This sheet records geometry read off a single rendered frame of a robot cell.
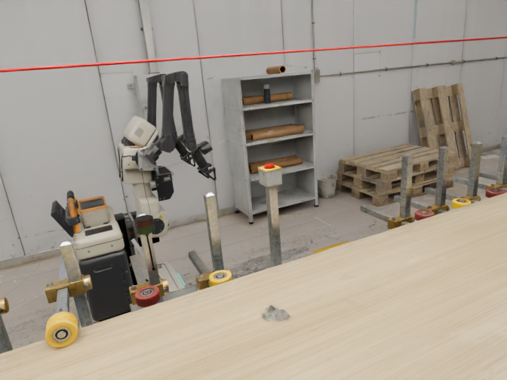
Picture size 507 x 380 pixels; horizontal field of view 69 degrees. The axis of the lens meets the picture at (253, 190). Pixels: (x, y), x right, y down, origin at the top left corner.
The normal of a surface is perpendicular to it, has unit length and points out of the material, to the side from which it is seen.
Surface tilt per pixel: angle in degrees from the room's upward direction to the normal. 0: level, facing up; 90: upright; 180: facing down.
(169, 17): 90
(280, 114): 90
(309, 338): 0
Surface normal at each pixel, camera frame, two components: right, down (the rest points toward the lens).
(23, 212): 0.42, 0.24
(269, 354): -0.08, -0.95
